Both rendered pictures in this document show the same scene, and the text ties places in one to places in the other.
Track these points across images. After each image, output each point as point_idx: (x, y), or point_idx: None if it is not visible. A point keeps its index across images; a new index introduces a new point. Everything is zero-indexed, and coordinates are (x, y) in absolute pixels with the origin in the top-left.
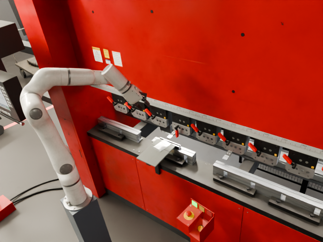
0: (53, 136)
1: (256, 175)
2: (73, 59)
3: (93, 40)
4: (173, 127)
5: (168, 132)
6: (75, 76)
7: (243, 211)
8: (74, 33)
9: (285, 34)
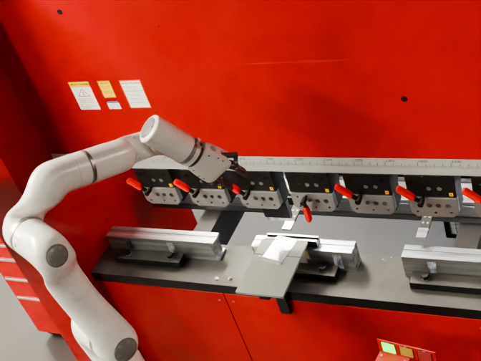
0: (86, 291)
1: None
2: (26, 120)
3: (69, 68)
4: (296, 203)
5: (285, 216)
6: (102, 161)
7: None
8: (19, 64)
9: None
